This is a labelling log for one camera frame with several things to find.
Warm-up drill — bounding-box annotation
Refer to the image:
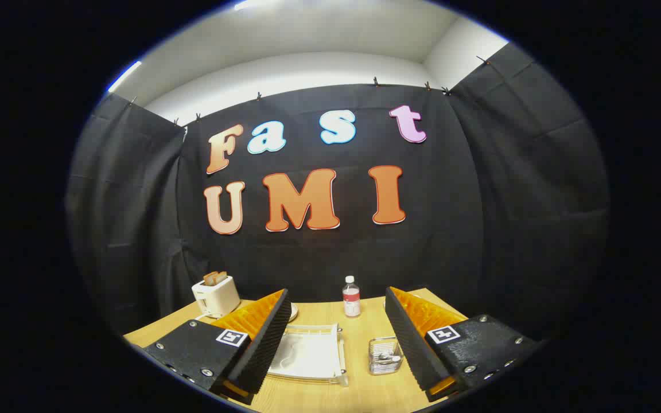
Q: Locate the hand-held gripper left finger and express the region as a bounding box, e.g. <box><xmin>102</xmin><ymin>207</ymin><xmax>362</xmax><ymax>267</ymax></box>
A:
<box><xmin>143</xmin><ymin>289</ymin><xmax>292</xmax><ymax>406</ymax></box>

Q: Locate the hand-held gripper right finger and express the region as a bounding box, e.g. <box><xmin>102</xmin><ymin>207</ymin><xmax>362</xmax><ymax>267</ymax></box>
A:
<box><xmin>385</xmin><ymin>286</ymin><xmax>541</xmax><ymax>402</ymax></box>

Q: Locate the small metal wire basket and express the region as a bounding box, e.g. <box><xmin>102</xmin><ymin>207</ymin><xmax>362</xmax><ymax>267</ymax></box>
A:
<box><xmin>368</xmin><ymin>337</ymin><xmax>405</xmax><ymax>376</ymax></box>

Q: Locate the white wire dish rack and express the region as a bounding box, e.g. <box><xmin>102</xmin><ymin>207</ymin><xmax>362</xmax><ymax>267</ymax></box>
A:
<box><xmin>266</xmin><ymin>323</ymin><xmax>349</xmax><ymax>387</ymax></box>

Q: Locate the white toaster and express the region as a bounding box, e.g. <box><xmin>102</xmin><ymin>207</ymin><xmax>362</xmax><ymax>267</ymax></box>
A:
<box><xmin>192</xmin><ymin>275</ymin><xmax>241</xmax><ymax>319</ymax></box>

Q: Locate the clear bottle red label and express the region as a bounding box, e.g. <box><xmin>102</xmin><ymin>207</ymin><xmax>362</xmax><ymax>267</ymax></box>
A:
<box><xmin>342</xmin><ymin>275</ymin><xmax>361</xmax><ymax>318</ymax></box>

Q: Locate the black backdrop cloth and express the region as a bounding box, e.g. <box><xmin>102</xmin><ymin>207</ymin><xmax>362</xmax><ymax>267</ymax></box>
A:
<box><xmin>65</xmin><ymin>43</ymin><xmax>611</xmax><ymax>339</ymax></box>

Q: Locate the ceiling strip light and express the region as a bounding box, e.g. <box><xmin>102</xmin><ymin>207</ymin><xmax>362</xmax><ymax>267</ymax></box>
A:
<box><xmin>107</xmin><ymin>60</ymin><xmax>143</xmax><ymax>92</ymax></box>

